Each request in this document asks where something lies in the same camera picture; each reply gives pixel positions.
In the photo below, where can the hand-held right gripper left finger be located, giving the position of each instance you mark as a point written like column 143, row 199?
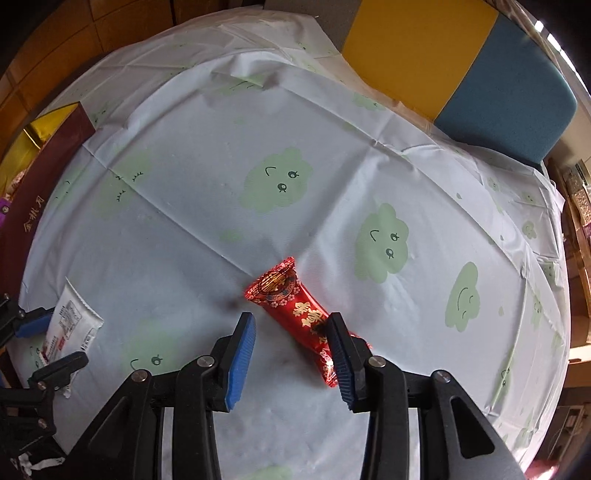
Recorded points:
column 240, row 364

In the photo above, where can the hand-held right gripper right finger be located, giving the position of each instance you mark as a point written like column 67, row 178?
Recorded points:
column 344, row 369

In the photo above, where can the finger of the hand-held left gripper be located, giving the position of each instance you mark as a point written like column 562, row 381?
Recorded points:
column 32, row 323
column 60, row 371

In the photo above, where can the small white snack packet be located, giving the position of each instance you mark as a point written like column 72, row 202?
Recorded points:
column 69, row 323

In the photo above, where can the red candy packet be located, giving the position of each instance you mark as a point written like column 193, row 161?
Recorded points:
column 286, row 300

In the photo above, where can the dark red gift box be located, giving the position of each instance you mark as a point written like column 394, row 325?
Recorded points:
column 46, row 184

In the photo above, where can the wooden side table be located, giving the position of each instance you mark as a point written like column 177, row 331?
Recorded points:
column 579, row 286

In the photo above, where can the patterned tissue box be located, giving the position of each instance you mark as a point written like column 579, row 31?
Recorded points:
column 579, row 198

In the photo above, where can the grey yellow blue chair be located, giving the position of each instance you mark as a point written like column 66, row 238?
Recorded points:
column 415, row 46

